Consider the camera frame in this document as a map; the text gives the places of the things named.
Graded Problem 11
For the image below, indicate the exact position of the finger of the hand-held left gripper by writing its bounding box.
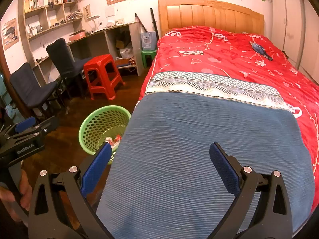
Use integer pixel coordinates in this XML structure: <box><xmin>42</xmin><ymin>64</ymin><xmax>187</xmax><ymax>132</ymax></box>
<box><xmin>5</xmin><ymin>116</ymin><xmax>60</xmax><ymax>145</ymax></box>
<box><xmin>0</xmin><ymin>116</ymin><xmax>36</xmax><ymax>141</ymax></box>

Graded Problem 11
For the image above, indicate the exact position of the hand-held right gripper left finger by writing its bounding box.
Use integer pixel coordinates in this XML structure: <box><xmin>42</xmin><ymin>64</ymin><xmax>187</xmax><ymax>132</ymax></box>
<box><xmin>28</xmin><ymin>142</ymin><xmax>114</xmax><ymax>239</ymax></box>

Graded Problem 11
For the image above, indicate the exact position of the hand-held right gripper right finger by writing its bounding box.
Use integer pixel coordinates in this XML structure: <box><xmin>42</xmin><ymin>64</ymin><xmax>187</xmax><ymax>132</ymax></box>
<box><xmin>209</xmin><ymin>142</ymin><xmax>293</xmax><ymax>239</ymax></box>

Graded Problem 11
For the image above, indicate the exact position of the green mesh wastebasket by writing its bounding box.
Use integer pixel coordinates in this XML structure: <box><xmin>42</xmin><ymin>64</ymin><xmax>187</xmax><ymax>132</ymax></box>
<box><xmin>79</xmin><ymin>105</ymin><xmax>132</xmax><ymax>165</ymax></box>

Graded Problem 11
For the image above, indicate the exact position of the person's left hand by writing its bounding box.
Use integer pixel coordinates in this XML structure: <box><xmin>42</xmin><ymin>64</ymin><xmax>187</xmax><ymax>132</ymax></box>
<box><xmin>0</xmin><ymin>169</ymin><xmax>33</xmax><ymax>222</ymax></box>

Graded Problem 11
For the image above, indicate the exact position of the dark office chair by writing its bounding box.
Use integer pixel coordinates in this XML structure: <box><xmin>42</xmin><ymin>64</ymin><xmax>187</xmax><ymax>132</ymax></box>
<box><xmin>9</xmin><ymin>62</ymin><xmax>68</xmax><ymax>116</ymax></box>
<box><xmin>46</xmin><ymin>38</ymin><xmax>93</xmax><ymax>97</ymax></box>

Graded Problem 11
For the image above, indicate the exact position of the blue ribbed blanket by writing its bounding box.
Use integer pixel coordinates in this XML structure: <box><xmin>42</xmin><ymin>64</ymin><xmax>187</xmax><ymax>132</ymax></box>
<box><xmin>96</xmin><ymin>71</ymin><xmax>316</xmax><ymax>239</ymax></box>

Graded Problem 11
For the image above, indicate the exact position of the red plastic stool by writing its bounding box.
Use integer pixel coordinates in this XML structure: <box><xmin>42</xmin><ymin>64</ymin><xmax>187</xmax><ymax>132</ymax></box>
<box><xmin>83</xmin><ymin>54</ymin><xmax>125</xmax><ymax>101</ymax></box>

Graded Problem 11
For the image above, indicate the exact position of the large framed cartoon poster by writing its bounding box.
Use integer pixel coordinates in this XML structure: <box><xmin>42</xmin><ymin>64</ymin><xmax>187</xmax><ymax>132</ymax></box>
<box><xmin>1</xmin><ymin>17</ymin><xmax>20</xmax><ymax>51</ymax></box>

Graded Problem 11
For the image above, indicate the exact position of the red flat box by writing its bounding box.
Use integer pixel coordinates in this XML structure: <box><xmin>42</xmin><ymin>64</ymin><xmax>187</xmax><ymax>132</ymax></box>
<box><xmin>68</xmin><ymin>30</ymin><xmax>86</xmax><ymax>41</ymax></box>

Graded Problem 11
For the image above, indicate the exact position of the clear plastic storage bag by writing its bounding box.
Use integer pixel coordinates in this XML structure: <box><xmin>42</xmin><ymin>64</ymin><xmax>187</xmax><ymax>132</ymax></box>
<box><xmin>119</xmin><ymin>44</ymin><xmax>134</xmax><ymax>59</ymax></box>

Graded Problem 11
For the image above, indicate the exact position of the white desk lamp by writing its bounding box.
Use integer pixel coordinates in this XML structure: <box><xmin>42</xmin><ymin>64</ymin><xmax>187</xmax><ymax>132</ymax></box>
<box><xmin>87</xmin><ymin>14</ymin><xmax>100</xmax><ymax>31</ymax></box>

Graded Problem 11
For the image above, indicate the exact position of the white desk with compartments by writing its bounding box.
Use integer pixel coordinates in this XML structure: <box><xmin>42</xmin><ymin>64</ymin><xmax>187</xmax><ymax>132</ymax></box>
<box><xmin>27</xmin><ymin>21</ymin><xmax>145</xmax><ymax>85</ymax></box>

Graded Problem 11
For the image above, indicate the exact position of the bed with red cover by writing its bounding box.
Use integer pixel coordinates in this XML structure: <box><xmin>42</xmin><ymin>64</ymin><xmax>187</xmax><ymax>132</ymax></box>
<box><xmin>140</xmin><ymin>25</ymin><xmax>319</xmax><ymax>215</ymax></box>

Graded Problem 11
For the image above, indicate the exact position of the small green plastic stool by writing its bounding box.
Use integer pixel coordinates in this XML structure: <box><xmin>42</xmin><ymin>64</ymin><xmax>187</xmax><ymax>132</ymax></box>
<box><xmin>141</xmin><ymin>49</ymin><xmax>158</xmax><ymax>68</ymax></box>

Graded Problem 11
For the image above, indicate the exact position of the blue plush toy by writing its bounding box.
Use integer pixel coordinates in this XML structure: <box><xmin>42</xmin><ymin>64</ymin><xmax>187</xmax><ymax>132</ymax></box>
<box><xmin>250</xmin><ymin>41</ymin><xmax>274</xmax><ymax>61</ymax></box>

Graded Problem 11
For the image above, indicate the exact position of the pale blue paper bag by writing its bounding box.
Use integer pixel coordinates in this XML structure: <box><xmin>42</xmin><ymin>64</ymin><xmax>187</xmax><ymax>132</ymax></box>
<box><xmin>141</xmin><ymin>31</ymin><xmax>157</xmax><ymax>51</ymax></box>

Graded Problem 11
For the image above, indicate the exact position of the dark slanted stick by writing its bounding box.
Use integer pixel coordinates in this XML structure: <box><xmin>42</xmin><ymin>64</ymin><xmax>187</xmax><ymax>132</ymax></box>
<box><xmin>135</xmin><ymin>12</ymin><xmax>148</xmax><ymax>34</ymax></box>

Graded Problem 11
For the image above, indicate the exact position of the long black stick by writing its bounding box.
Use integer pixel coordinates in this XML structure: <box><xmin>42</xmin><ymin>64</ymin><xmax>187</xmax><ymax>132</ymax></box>
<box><xmin>150</xmin><ymin>8</ymin><xmax>160</xmax><ymax>40</ymax></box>

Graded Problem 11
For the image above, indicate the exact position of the wooden bed headboard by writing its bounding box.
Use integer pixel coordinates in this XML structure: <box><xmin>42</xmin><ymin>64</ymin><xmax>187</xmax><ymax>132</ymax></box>
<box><xmin>158</xmin><ymin>0</ymin><xmax>265</xmax><ymax>38</ymax></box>

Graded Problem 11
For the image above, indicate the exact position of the cream wardrobe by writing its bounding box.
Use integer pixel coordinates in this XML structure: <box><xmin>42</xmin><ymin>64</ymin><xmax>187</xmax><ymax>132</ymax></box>
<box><xmin>270</xmin><ymin>0</ymin><xmax>319</xmax><ymax>85</ymax></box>

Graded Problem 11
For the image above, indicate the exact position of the wooden wall bookshelf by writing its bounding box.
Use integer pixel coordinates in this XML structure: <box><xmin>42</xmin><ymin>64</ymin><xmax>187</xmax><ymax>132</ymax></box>
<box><xmin>21</xmin><ymin>0</ymin><xmax>84</xmax><ymax>41</ymax></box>

